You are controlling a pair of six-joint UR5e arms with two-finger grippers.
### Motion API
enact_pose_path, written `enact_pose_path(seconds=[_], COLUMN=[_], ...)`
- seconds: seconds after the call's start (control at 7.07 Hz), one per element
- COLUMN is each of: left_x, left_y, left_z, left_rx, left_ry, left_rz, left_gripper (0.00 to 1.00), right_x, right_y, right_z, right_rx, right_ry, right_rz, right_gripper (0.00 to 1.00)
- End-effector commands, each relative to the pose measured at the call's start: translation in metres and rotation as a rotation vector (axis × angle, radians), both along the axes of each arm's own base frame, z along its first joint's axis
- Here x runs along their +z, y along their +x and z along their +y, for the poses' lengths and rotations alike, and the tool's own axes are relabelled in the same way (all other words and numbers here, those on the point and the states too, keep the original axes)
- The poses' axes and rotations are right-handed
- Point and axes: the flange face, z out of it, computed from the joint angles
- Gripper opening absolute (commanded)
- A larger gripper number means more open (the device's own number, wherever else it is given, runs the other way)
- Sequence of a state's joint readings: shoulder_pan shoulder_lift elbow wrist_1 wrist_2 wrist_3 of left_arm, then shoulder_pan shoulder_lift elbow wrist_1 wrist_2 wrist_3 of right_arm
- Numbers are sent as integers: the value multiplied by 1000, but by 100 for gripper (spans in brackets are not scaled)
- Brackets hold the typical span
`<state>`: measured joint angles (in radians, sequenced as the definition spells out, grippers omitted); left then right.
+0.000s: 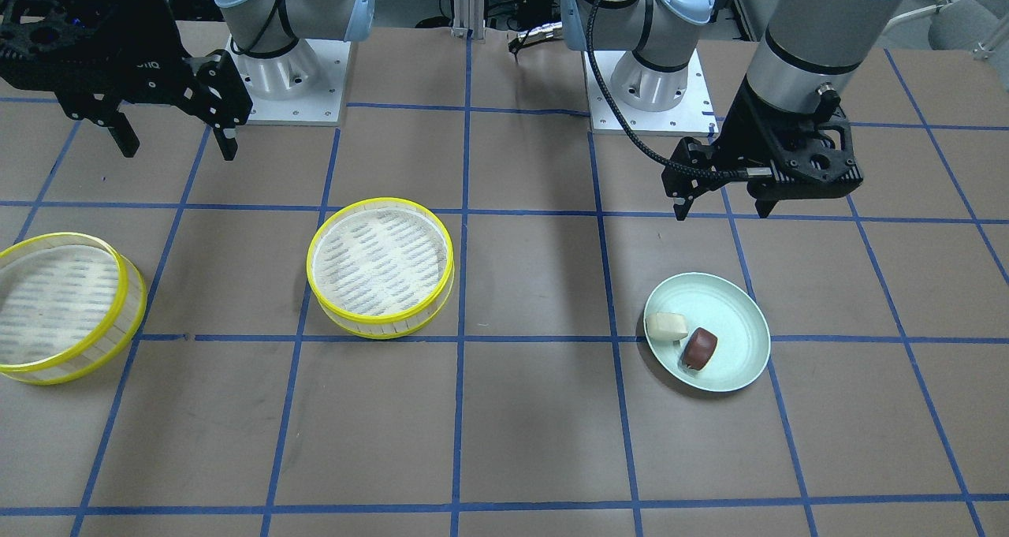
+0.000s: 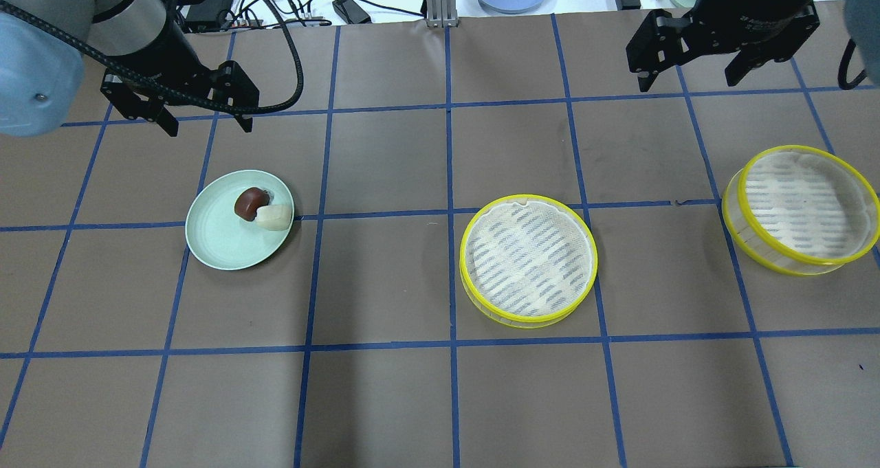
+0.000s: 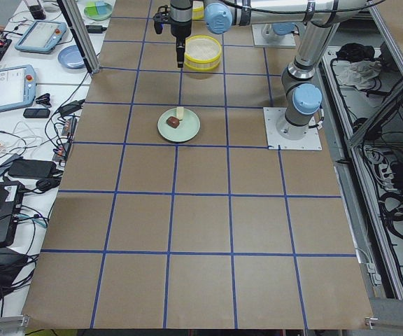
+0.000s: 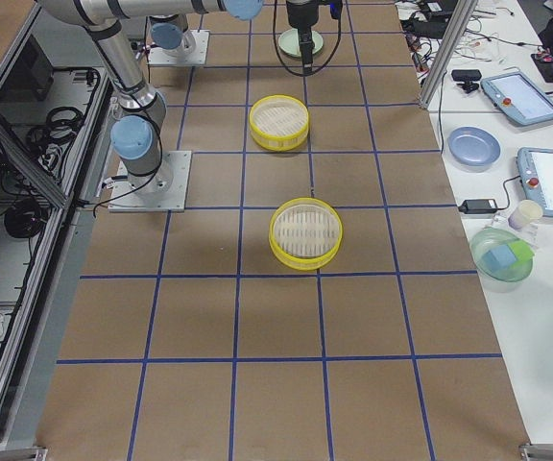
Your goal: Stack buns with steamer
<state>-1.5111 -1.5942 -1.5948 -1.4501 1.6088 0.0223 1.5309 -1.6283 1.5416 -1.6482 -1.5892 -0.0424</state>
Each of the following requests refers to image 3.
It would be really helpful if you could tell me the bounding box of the blue teach pendant near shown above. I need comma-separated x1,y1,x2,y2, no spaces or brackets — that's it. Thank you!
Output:
0,64,36,112

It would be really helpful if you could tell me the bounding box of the blue teach pendant far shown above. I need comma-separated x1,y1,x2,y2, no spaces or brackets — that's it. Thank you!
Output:
15,20,67,54

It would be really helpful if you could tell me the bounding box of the brown bun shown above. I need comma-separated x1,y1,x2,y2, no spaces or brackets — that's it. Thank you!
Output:
166,116,181,129

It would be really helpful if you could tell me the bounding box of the white steamed bun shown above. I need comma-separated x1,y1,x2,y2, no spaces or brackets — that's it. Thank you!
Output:
176,106,185,120

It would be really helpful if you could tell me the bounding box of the yellow rimmed steamer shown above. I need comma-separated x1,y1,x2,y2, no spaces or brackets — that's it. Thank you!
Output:
192,0,204,20
184,35,222,71

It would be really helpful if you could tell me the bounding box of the pale green plate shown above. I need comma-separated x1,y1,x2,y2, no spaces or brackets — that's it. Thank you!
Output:
157,108,201,143

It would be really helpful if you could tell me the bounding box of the black phone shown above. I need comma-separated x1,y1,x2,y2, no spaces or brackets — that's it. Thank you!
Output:
23,108,50,119

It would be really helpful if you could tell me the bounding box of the black small adapter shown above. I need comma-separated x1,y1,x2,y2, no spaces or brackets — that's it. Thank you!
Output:
85,24,106,34

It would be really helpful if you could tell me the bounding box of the aluminium frame post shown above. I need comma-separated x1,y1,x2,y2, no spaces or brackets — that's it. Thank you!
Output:
57,0,100,76

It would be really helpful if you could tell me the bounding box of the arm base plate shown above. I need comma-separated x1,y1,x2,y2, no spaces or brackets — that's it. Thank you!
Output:
252,22,296,49
263,107,322,151

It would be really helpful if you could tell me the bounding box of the green plate with blocks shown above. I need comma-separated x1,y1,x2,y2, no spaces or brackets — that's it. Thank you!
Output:
83,1,113,21

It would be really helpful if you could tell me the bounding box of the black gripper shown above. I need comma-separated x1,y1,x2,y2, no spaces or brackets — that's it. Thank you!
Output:
170,0,192,68

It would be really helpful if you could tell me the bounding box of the black power adapter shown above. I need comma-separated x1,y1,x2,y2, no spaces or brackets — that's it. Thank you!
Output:
8,159,56,179

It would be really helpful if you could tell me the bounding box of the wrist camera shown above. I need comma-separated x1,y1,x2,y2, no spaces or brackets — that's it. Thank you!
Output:
153,5,170,35

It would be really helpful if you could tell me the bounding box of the blue teach pendant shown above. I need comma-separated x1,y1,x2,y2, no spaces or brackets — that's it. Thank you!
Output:
0,64,36,112
15,20,67,54

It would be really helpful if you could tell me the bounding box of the blue plate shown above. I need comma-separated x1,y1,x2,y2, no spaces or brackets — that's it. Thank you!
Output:
57,45,85,69

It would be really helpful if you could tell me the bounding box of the dark drink container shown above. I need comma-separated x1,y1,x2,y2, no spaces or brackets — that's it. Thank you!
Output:
24,0,46,20

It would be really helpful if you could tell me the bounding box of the crumpled white cloth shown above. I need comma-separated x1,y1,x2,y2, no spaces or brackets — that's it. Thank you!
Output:
337,60,382,90

